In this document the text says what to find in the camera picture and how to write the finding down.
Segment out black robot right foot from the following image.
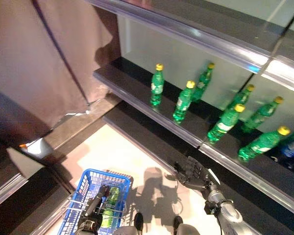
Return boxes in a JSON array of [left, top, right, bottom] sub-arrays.
[[173, 215, 184, 230]]

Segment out dark shelf end panel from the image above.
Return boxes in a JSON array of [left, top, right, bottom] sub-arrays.
[[0, 85, 52, 150]]

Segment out silver robot right leg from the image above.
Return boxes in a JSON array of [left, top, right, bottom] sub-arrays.
[[177, 224, 201, 235]]

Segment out black robot foot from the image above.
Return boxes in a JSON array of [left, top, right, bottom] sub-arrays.
[[134, 212, 144, 233], [173, 215, 184, 230]]

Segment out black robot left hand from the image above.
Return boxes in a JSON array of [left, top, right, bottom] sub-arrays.
[[77, 185, 111, 235]]

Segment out blue plastic basket wire handles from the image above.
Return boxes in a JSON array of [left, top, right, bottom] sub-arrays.
[[57, 168, 134, 235]]

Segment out silver robot leg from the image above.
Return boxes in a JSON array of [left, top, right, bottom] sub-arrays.
[[177, 224, 201, 235], [112, 226, 138, 235]]

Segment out black robot left foot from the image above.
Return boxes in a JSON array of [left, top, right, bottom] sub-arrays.
[[134, 212, 144, 233]]

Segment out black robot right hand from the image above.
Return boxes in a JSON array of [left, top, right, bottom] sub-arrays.
[[173, 156, 221, 194]]

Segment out cola bottle blue label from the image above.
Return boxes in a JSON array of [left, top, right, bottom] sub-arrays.
[[100, 185, 111, 198], [279, 141, 294, 169]]

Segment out thin black cable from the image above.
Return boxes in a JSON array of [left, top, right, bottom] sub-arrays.
[[215, 212, 223, 235]]

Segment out silver robot left leg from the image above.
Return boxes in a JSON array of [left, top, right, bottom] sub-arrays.
[[112, 226, 138, 235]]

